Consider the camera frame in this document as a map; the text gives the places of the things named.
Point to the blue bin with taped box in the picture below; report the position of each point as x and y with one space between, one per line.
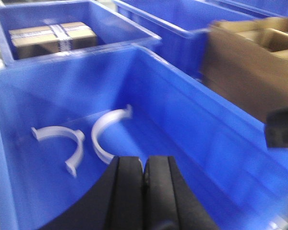
113 29

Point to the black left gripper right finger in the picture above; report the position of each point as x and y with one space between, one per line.
169 203

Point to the white curved PVC clamp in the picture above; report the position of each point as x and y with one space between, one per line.
66 141
100 132

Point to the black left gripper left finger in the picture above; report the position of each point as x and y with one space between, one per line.
114 202

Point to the blue bin upper right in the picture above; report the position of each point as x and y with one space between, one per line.
183 26

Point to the blue bin holding clamps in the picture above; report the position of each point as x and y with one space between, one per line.
219 148

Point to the open brown cardboard box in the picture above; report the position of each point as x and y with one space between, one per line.
246 62

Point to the taped brown cardboard box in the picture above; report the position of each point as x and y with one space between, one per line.
49 39

